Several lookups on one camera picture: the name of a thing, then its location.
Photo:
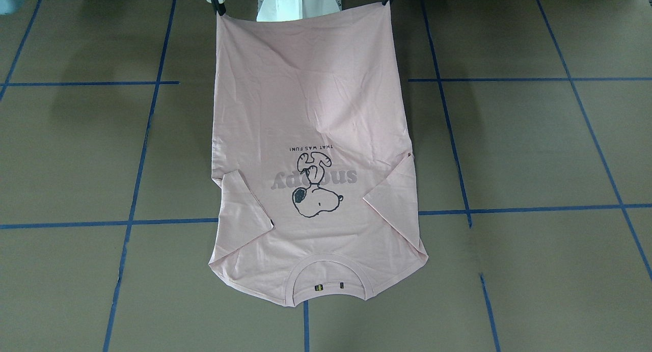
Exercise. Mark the pink snoopy t-shirt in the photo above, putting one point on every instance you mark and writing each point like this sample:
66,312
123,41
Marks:
313,157

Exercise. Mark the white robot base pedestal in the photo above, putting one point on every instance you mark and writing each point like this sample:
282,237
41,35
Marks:
288,10

